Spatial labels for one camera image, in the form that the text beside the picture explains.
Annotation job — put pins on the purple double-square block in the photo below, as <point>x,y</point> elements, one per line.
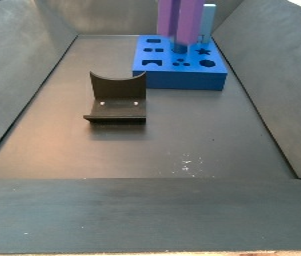
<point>179,19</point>

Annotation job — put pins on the light blue double-leg block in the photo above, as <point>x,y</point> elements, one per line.
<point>206,22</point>

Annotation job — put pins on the blue shape-sorter board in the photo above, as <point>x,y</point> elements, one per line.
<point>197,70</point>

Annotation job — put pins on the dark blue cylinder peg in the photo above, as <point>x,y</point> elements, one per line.
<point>179,48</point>

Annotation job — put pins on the black curved stand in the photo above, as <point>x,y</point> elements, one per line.
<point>119,99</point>

